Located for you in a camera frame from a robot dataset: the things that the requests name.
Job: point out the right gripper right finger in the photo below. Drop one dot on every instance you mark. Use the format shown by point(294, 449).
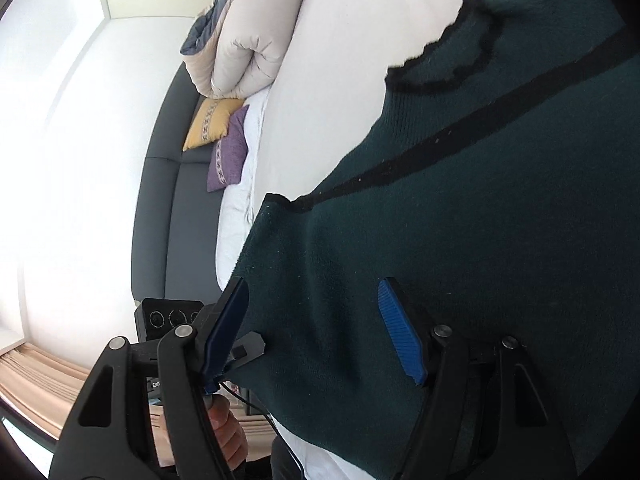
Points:
point(405, 339)

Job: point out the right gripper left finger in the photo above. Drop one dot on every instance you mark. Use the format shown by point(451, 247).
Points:
point(219, 332)

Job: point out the dark green knit sweater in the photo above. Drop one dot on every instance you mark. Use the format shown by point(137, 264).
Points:
point(461, 293)

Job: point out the person's left hand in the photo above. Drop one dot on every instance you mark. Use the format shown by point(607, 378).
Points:
point(228, 431)

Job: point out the dark grey headboard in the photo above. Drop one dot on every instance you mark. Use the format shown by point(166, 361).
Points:
point(176, 222)

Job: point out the purple patterned cushion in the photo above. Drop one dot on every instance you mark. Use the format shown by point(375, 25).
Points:
point(229, 155)

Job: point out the yellow patterned cushion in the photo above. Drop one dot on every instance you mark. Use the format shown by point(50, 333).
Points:
point(211, 122)

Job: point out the white bed sheet mattress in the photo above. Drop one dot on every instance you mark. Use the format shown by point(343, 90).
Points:
point(340, 85)

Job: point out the white folded duvet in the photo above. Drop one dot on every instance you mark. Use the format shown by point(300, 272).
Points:
point(235, 48)

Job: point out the black camera box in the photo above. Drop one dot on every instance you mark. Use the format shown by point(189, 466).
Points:
point(155, 318)

